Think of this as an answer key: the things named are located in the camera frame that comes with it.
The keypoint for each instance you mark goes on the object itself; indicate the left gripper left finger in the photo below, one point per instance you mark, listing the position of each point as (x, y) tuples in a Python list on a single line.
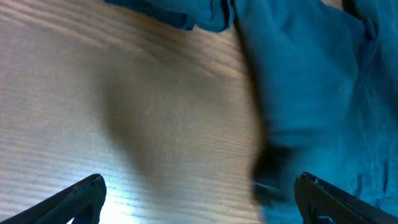
[(80, 203)]

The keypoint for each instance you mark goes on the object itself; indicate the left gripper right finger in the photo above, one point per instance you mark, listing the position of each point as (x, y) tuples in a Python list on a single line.
[(322, 203)]

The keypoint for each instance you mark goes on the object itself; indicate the navy blue shorts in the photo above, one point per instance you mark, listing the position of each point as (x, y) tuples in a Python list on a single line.
[(327, 86)]

